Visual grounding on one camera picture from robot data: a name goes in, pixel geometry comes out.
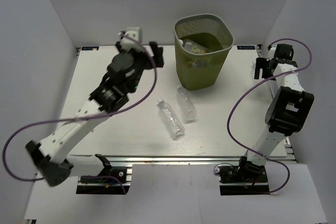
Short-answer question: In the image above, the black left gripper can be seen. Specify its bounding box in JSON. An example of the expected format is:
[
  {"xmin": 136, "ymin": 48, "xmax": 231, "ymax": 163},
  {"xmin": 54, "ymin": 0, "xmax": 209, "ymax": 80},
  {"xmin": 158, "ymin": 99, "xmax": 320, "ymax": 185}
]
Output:
[{"xmin": 117, "ymin": 42, "xmax": 164, "ymax": 94}]

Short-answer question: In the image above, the square bottle yellow label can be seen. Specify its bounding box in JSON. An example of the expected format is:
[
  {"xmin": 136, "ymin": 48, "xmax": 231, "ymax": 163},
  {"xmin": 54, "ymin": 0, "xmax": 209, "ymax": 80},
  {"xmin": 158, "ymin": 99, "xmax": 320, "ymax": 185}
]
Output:
[{"xmin": 179, "ymin": 39, "xmax": 211, "ymax": 55}]

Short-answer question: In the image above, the blue label water bottle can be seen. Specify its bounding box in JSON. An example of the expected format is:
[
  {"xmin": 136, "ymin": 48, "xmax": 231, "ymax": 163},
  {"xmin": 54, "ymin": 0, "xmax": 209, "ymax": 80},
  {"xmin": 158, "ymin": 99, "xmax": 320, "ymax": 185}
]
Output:
[{"xmin": 191, "ymin": 59, "xmax": 212, "ymax": 69}]

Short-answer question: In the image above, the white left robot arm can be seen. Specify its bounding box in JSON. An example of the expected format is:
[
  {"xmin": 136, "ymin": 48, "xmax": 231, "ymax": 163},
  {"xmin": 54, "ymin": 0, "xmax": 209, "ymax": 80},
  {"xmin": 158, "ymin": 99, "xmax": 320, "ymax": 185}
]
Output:
[{"xmin": 25, "ymin": 41, "xmax": 164, "ymax": 187}]

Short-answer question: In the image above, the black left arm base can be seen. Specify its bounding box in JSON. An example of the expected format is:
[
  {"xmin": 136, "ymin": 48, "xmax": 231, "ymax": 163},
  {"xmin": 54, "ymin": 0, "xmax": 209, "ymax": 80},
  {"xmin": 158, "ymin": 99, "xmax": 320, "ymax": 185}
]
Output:
[{"xmin": 76, "ymin": 165, "xmax": 132, "ymax": 195}]

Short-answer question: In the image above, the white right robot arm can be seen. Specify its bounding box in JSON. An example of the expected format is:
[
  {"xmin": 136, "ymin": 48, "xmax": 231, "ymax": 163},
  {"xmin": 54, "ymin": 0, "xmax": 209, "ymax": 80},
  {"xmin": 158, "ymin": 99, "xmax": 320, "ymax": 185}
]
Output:
[{"xmin": 237, "ymin": 44, "xmax": 314, "ymax": 182}]

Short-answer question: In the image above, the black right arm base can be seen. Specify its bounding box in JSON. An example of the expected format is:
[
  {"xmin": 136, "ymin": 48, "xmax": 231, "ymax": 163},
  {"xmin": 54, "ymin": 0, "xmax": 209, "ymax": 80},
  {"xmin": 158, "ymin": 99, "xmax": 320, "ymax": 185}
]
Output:
[{"xmin": 213, "ymin": 163, "xmax": 270, "ymax": 196}]

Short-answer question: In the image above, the olive green mesh bin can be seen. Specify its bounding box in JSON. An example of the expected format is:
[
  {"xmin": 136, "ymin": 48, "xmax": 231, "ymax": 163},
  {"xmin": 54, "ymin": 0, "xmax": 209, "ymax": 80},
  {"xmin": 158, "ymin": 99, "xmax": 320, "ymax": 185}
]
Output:
[{"xmin": 173, "ymin": 14, "xmax": 234, "ymax": 90}]

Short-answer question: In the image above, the clear bottle far right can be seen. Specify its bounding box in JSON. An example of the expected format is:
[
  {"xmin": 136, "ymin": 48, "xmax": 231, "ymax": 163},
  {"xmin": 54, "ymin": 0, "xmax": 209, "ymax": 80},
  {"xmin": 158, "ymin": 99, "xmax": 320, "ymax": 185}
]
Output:
[{"xmin": 251, "ymin": 61, "xmax": 256, "ymax": 71}]

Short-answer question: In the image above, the right blue table sticker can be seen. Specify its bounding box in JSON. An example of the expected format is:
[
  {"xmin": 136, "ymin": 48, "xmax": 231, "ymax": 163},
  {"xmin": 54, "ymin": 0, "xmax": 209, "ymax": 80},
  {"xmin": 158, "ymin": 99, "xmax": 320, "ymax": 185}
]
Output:
[{"xmin": 237, "ymin": 45, "xmax": 255, "ymax": 50}]

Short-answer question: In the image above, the blue table sticker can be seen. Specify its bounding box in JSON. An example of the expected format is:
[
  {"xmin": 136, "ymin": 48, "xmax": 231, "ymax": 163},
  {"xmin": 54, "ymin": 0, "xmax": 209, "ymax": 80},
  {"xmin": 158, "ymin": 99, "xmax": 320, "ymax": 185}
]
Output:
[
  {"xmin": 237, "ymin": 45, "xmax": 255, "ymax": 50},
  {"xmin": 81, "ymin": 46, "xmax": 99, "ymax": 51}
]

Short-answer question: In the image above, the clear crumpled bottle centre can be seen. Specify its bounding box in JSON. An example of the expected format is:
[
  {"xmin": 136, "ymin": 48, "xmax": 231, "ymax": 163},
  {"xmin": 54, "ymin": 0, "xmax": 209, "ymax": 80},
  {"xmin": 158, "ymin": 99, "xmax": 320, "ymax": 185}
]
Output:
[{"xmin": 177, "ymin": 86, "xmax": 197, "ymax": 123}]

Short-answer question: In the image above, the clear crumpled bottle centre-left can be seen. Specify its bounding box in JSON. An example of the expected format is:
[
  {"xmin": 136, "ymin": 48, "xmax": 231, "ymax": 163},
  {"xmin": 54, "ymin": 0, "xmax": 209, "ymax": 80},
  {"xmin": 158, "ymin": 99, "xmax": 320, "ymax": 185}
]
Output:
[{"xmin": 157, "ymin": 99, "xmax": 185, "ymax": 140}]

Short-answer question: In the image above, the left blue table sticker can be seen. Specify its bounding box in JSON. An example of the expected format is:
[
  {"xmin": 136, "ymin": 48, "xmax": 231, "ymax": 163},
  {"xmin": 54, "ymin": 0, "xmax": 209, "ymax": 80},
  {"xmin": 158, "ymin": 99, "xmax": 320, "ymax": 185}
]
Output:
[{"xmin": 81, "ymin": 46, "xmax": 99, "ymax": 51}]

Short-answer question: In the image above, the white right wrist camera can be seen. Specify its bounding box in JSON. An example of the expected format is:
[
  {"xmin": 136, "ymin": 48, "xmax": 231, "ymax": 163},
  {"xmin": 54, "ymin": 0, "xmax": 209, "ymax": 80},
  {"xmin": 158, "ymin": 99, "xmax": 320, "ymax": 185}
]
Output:
[{"xmin": 267, "ymin": 45, "xmax": 277, "ymax": 59}]

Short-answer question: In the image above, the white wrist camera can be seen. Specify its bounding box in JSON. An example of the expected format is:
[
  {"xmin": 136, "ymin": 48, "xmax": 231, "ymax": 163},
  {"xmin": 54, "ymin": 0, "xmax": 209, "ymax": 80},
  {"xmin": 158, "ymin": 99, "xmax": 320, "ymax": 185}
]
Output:
[
  {"xmin": 118, "ymin": 27, "xmax": 144, "ymax": 52},
  {"xmin": 267, "ymin": 45, "xmax": 277, "ymax": 59}
]

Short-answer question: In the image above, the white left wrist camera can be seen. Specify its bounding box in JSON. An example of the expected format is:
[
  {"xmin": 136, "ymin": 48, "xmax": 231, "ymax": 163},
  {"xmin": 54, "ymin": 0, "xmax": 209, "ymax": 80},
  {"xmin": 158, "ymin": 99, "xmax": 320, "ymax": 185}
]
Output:
[{"xmin": 118, "ymin": 27, "xmax": 144, "ymax": 52}]

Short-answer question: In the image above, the aluminium table front rail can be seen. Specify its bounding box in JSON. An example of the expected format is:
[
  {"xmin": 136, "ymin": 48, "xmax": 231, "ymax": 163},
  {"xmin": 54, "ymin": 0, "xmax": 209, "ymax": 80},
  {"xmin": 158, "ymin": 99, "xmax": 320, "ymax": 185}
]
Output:
[{"xmin": 66, "ymin": 154, "xmax": 297, "ymax": 165}]

